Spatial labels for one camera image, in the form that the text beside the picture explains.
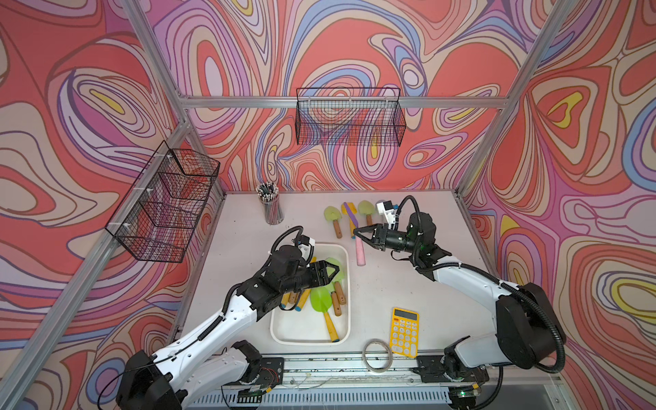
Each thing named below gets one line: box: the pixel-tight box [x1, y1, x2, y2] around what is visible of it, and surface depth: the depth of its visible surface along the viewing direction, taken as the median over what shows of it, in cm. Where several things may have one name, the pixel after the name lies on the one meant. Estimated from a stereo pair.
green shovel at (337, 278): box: [327, 257, 346, 305], surface depth 91 cm
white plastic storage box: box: [269, 243, 352, 346], surface depth 84 cm
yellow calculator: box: [389, 307, 421, 358], surface depth 81 cm
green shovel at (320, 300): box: [310, 287, 340, 343], surface depth 88 cm
